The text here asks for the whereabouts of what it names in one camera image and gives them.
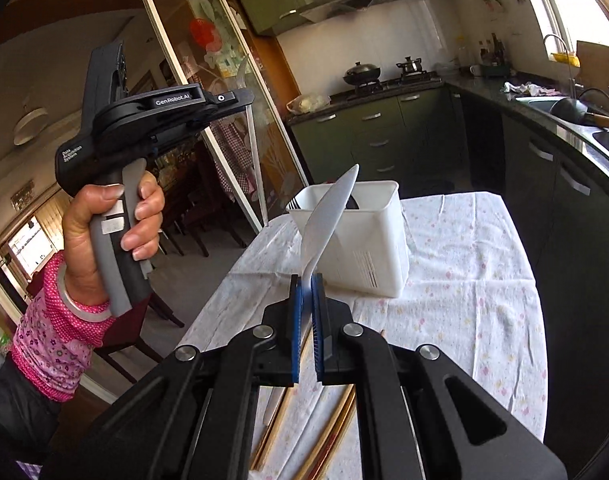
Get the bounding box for green sink base cabinets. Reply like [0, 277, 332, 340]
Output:
[449, 87, 609, 441]

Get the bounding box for white utensil holder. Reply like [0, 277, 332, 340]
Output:
[286, 180, 410, 297]

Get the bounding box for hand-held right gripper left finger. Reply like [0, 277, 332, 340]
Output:
[39, 274, 304, 480]

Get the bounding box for pale bangle bracelet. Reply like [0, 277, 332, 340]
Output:
[57, 264, 113, 324]

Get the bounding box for floral white tablecloth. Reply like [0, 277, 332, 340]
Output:
[177, 192, 547, 480]

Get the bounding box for gas stove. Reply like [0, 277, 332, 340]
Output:
[347, 72, 444, 99]

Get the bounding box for etched glass sliding door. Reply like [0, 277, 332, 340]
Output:
[137, 0, 310, 233]

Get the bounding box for dark wooden dining chair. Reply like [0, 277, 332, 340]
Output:
[157, 180, 210, 258]

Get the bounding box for white plastic spoon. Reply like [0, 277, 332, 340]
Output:
[262, 387, 286, 427]

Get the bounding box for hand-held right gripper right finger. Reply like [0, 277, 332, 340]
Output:
[311, 272, 568, 480]

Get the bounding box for black pan in sink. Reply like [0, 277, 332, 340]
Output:
[549, 97, 609, 132]

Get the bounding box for kitchen window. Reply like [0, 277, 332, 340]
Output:
[509, 0, 609, 68]

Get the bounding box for green base cabinets with drawers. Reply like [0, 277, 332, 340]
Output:
[290, 89, 455, 200]

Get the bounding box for round ceiling lamp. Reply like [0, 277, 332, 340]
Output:
[13, 107, 49, 147]

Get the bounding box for dark stone countertop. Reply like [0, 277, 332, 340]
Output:
[287, 72, 609, 201]

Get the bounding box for white plastic bag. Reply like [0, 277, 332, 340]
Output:
[287, 94, 330, 115]

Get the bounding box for person's left forearm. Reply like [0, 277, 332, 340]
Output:
[0, 252, 111, 480]

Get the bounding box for person's left hand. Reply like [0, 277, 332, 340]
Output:
[62, 180, 166, 312]

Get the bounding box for red checkered apron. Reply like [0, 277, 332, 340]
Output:
[214, 120, 265, 206]

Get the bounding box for curved steel faucet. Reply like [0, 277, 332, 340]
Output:
[543, 34, 578, 101]

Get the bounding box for steel cooking pot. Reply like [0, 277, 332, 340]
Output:
[395, 56, 425, 77]

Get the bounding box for black wok with lid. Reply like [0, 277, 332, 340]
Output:
[343, 61, 382, 86]

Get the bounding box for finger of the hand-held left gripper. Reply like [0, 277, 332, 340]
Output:
[202, 87, 256, 123]

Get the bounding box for crumpled dish rag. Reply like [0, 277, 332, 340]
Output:
[501, 81, 560, 97]

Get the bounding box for dark brown chopstick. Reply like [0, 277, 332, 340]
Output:
[304, 392, 358, 480]

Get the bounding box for brown cutting board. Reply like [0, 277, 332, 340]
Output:
[575, 40, 609, 106]

